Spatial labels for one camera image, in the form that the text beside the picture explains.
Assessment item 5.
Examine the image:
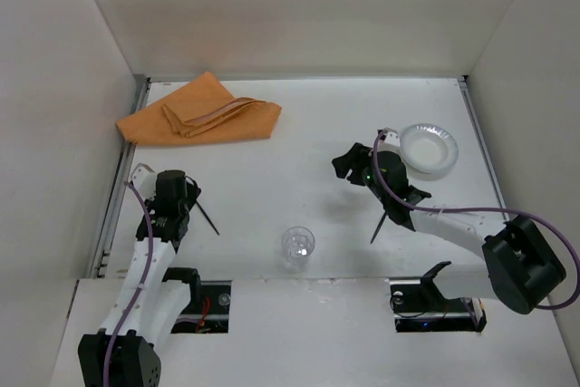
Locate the black plastic knife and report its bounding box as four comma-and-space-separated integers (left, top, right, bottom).
370, 210, 388, 245

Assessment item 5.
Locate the white round plate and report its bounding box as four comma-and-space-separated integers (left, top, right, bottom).
399, 123, 459, 176

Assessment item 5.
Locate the left aluminium table rail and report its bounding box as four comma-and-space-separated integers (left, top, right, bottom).
88, 74, 151, 279

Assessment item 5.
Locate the aluminium table rail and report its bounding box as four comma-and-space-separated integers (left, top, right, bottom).
458, 76, 506, 208
88, 74, 151, 279

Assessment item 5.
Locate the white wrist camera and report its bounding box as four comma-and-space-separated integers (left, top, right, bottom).
130, 163, 157, 200
378, 129, 401, 153

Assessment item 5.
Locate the orange cloth placemat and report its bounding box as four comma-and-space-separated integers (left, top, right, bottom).
116, 73, 282, 146

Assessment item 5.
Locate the right aluminium table rail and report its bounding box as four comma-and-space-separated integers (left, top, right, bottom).
458, 76, 506, 208

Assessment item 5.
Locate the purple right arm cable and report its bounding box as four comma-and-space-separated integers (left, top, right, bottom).
372, 131, 580, 311

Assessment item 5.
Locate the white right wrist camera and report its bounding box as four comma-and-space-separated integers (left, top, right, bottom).
378, 129, 401, 153

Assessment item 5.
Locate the black plastic fork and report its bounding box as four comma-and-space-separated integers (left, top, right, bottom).
196, 201, 220, 236

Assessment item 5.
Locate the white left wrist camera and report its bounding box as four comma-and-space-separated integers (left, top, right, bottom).
130, 163, 157, 200

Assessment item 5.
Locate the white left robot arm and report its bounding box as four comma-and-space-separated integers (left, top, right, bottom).
78, 169, 201, 386

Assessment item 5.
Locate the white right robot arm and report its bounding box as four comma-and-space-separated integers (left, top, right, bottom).
332, 143, 566, 314

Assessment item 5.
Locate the clear plastic cup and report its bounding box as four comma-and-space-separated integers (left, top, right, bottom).
281, 227, 315, 272

